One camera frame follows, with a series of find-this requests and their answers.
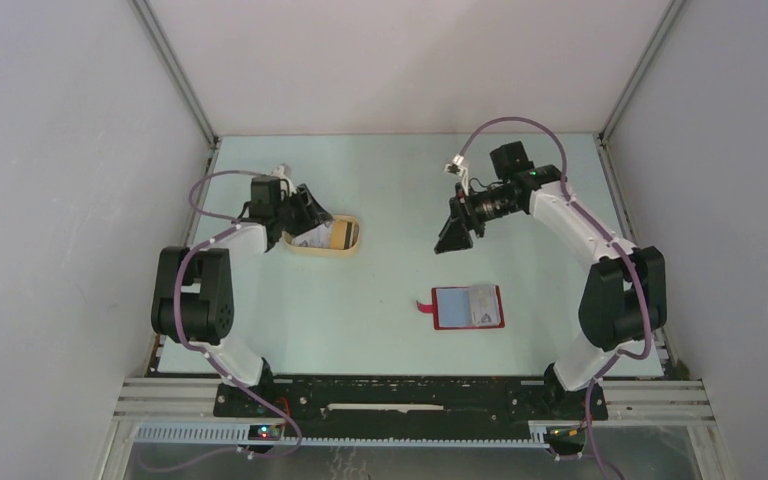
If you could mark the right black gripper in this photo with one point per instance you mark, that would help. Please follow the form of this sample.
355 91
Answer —
462 218

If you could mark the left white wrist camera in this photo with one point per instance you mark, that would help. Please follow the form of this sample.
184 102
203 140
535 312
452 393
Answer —
282 172

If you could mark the red card holder wallet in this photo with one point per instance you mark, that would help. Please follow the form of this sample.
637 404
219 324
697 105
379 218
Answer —
450 311

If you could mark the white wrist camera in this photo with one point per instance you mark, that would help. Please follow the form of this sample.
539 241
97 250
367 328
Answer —
282 172
458 166

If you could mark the beige oval tray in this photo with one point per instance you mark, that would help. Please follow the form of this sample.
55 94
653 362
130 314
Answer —
337 238

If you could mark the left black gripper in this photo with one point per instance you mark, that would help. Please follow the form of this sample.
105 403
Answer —
319 216

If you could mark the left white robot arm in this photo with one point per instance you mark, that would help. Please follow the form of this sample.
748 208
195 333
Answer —
193 300

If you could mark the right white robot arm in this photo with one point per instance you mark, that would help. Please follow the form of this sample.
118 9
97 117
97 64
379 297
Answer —
624 297

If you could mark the aluminium frame rail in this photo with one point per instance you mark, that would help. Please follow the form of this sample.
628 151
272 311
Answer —
186 406

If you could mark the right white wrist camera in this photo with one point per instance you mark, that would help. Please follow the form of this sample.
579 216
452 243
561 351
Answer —
458 166

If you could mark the white numbered card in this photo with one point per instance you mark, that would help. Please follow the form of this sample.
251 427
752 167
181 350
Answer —
484 308

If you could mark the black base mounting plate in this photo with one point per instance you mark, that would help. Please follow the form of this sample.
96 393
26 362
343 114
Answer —
406 408

